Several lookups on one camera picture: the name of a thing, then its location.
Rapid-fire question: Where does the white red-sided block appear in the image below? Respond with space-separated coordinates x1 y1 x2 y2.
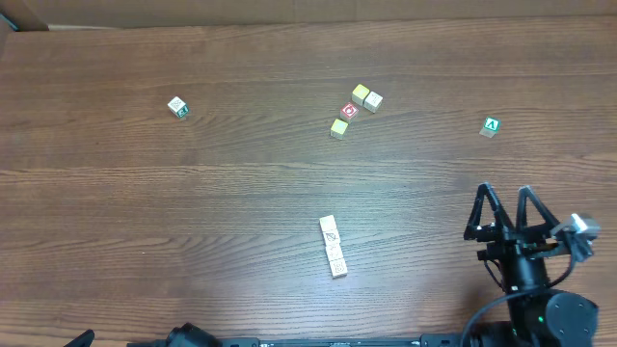
326 243 344 262

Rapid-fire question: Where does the white outline block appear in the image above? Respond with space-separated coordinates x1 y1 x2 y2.
330 258 348 279

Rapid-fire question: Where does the yellow block top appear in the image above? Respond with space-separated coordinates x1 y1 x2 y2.
351 84 370 106

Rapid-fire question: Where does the white block top right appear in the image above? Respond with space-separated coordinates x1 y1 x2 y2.
363 91 383 113

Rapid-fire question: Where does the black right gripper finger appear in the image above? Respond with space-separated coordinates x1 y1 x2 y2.
463 181 515 242
515 184 561 235

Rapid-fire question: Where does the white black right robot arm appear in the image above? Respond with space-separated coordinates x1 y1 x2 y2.
459 182 601 346

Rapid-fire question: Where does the red letter block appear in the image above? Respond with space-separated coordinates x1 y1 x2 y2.
339 102 359 122

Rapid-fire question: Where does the green V block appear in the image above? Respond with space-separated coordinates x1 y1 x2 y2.
479 117 501 138

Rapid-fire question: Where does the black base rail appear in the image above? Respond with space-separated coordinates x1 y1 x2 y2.
125 333 483 347

